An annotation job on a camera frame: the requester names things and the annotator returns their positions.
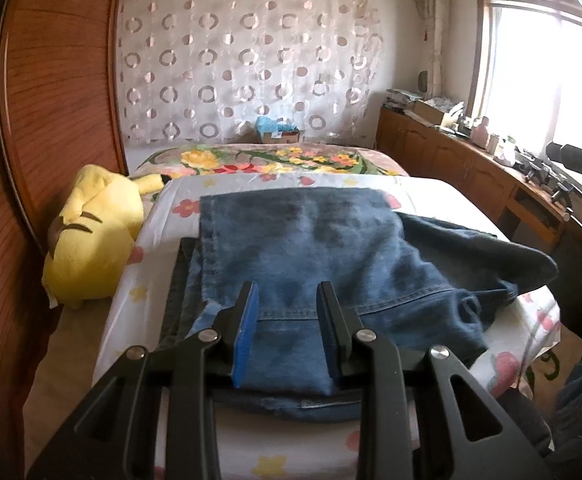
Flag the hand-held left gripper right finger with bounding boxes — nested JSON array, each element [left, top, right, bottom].
[[317, 280, 558, 480]]

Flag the yellow plush toy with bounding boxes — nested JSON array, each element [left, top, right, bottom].
[[42, 164, 164, 309]]

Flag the sheer circle pattern curtain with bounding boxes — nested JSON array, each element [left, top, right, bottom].
[[117, 0, 379, 147]]

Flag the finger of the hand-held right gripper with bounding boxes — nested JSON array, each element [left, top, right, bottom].
[[546, 142, 582, 183]]

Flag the pink floral blanket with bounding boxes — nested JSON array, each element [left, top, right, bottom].
[[135, 142, 412, 178]]

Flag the low wooden cabinet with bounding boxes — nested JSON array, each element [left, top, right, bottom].
[[376, 102, 582, 281]]

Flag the white strawberry print sheet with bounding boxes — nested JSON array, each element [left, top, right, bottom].
[[93, 172, 562, 480]]

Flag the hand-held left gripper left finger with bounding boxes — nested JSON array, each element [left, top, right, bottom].
[[26, 281, 262, 480]]

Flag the open flat cardboard box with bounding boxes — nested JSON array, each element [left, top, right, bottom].
[[413, 100, 454, 126]]

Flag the cream bed mattress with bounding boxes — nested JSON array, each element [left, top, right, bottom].
[[23, 300, 122, 466]]

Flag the cream patterned window curtain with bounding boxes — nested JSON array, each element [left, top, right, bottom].
[[416, 0, 452, 98]]

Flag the black clamp device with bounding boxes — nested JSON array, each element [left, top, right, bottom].
[[518, 157, 552, 186], [551, 180, 576, 221]]

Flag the small cardboard box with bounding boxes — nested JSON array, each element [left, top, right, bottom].
[[261, 129, 300, 145]]

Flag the blue denim pants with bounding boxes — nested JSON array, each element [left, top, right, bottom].
[[158, 187, 559, 423]]

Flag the stack of printed papers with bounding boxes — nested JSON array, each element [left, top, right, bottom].
[[385, 89, 424, 111]]

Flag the wooden framed window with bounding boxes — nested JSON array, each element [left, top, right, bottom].
[[468, 0, 582, 171]]

